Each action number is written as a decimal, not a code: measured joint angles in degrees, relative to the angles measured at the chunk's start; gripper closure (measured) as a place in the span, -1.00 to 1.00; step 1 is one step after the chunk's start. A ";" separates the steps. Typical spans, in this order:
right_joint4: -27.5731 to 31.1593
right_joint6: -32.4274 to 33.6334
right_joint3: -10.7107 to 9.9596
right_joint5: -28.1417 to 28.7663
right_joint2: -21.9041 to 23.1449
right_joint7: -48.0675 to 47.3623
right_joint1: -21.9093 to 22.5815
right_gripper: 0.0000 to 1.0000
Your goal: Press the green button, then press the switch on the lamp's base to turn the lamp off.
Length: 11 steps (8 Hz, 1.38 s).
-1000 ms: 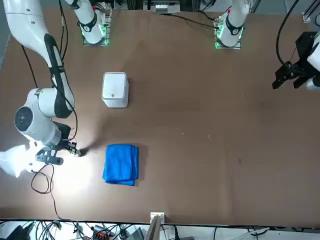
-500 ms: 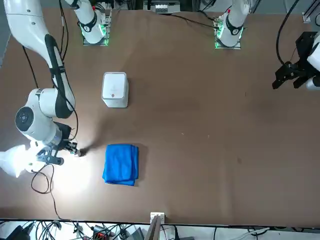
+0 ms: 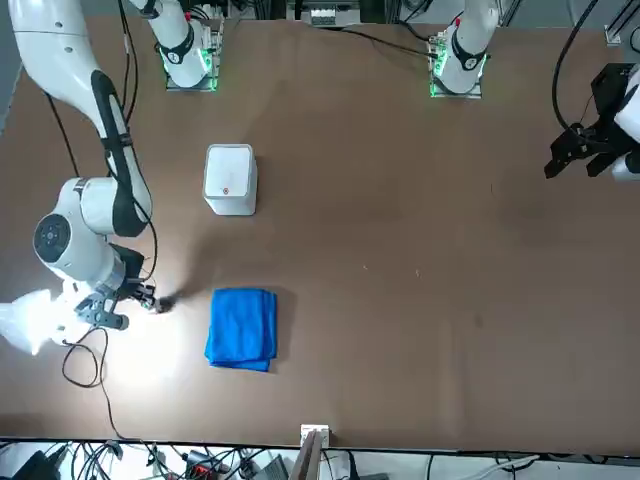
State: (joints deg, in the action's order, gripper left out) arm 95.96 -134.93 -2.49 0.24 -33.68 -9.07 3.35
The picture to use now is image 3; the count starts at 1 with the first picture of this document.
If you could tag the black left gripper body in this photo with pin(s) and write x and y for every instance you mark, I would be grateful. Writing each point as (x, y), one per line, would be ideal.
(611, 87)

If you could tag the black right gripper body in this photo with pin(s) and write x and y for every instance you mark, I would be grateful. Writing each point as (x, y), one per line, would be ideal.
(132, 270)

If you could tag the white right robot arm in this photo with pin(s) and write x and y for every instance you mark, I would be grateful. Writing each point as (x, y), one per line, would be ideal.
(75, 240)

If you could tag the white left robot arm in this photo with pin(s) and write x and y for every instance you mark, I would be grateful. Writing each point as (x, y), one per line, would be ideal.
(467, 55)

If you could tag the blue folded cloth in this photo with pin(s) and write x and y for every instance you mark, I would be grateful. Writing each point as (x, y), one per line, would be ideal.
(240, 327)

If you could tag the white box-shaped appliance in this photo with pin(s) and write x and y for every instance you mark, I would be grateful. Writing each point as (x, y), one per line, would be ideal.
(229, 175)

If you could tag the white power strip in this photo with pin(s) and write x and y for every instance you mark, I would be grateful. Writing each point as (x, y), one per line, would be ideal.
(322, 16)

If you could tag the aluminium frame bracket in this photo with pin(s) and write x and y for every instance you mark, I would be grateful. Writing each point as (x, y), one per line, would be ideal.
(613, 35)

